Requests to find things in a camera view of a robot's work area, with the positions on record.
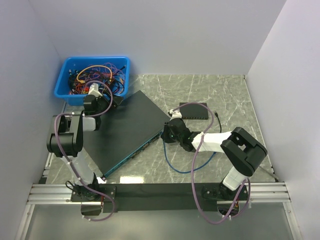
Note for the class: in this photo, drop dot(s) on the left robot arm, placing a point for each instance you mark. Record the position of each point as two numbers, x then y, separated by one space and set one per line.
66 139

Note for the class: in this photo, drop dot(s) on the large black network switch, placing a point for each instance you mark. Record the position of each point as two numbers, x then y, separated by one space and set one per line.
124 132

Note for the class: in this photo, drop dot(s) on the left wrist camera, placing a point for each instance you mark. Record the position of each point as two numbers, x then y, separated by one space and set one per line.
93 89

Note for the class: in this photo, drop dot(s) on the aluminium rail frame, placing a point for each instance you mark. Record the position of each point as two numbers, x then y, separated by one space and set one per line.
58 194

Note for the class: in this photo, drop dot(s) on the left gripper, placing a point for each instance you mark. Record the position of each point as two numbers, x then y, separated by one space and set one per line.
117 100

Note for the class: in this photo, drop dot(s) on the blue plastic bin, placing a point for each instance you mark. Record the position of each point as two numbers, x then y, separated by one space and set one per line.
79 73

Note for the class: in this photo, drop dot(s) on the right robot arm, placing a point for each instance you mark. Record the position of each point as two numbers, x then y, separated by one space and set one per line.
243 151

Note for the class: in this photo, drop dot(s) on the small black network switch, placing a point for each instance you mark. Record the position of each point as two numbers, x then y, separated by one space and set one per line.
194 112

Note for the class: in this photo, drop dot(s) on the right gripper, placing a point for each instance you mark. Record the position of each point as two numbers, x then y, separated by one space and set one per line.
165 135

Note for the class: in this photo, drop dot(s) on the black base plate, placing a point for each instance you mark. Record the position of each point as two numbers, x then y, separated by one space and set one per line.
168 196

